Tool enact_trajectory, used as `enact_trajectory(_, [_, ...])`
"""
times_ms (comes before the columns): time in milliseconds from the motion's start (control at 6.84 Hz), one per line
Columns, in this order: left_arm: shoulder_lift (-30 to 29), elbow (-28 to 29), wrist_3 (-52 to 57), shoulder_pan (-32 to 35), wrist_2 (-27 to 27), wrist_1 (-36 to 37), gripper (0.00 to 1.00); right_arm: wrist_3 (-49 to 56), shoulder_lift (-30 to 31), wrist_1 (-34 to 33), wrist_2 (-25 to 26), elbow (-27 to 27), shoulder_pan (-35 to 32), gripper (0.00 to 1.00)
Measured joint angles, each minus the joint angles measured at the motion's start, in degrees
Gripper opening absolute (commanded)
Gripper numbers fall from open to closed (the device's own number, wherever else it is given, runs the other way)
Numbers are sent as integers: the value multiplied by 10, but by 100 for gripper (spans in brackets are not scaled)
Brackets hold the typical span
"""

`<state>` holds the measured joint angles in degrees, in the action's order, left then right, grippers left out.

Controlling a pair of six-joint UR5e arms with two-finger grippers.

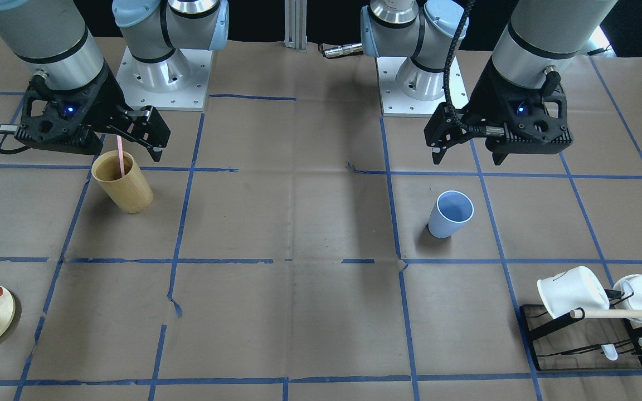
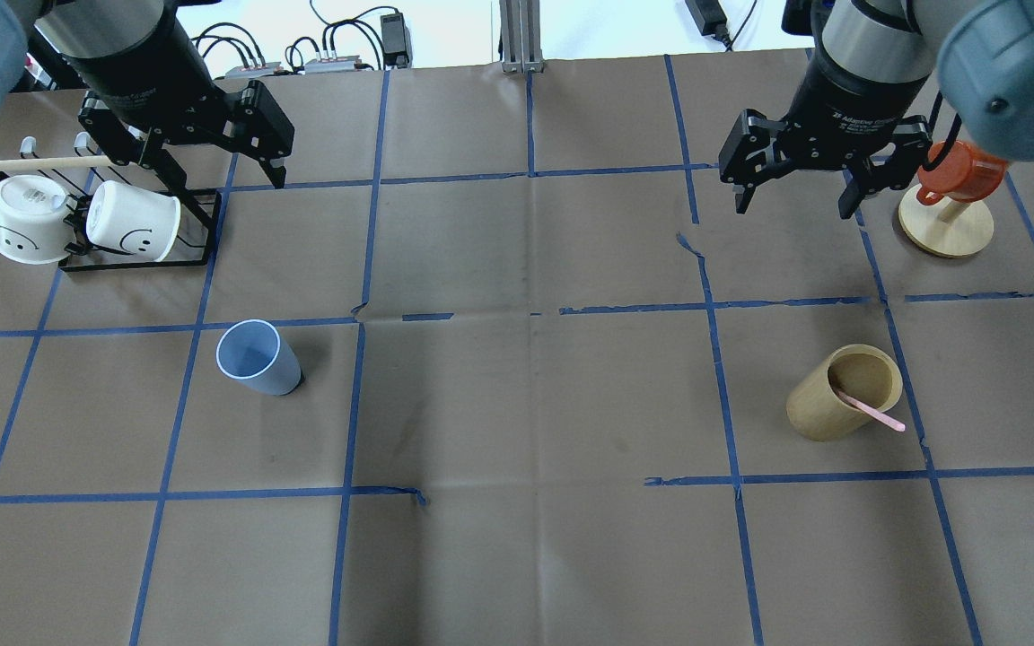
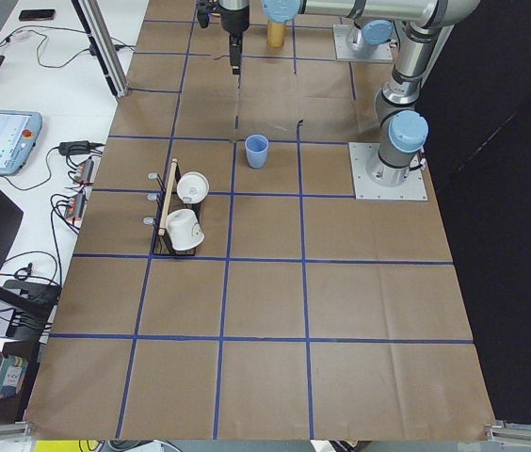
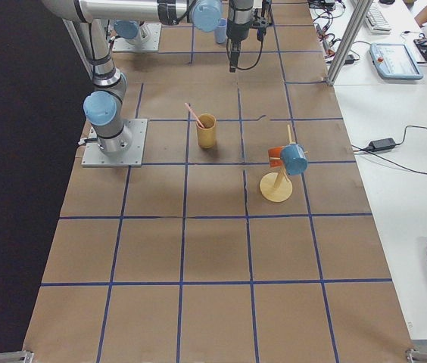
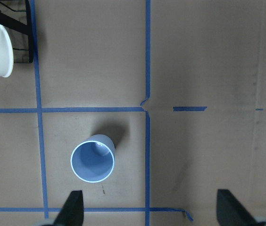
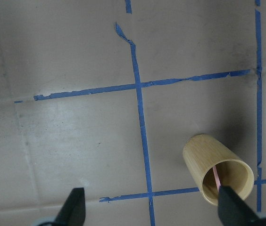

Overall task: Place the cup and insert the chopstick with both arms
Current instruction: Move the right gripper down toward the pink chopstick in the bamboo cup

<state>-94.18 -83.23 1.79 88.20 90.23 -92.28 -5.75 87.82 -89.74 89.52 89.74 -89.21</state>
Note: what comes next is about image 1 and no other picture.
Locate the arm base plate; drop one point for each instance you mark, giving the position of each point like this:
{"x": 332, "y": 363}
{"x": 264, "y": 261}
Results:
{"x": 406, "y": 90}
{"x": 177, "y": 84}

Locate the bamboo wooden cup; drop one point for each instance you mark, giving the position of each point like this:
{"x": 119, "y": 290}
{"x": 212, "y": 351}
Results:
{"x": 131, "y": 192}

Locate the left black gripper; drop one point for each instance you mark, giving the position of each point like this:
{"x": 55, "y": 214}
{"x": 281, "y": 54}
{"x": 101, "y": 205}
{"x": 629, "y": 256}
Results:
{"x": 485, "y": 94}

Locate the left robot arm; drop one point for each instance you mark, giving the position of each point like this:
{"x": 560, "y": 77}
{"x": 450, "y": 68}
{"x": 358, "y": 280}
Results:
{"x": 540, "y": 36}

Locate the white smiley mug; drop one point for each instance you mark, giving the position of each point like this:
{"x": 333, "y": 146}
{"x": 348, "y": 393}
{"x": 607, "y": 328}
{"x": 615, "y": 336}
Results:
{"x": 576, "y": 288}

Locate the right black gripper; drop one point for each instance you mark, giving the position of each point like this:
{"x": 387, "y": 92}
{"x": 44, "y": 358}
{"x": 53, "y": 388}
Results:
{"x": 108, "y": 96}

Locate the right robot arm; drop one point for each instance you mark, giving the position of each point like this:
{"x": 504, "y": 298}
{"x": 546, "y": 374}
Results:
{"x": 52, "y": 38}

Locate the wooden rack handle bar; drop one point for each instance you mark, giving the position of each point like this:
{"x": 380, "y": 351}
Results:
{"x": 610, "y": 313}

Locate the pink chopstick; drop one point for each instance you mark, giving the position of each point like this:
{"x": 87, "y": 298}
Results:
{"x": 120, "y": 153}

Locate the light blue cup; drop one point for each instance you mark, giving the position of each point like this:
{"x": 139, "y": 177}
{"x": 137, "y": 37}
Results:
{"x": 452, "y": 210}

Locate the black wire mug rack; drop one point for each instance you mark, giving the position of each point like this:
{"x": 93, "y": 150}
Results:
{"x": 578, "y": 343}

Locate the aluminium frame post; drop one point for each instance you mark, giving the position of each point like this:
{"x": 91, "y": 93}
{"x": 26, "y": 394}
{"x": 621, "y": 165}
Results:
{"x": 295, "y": 18}

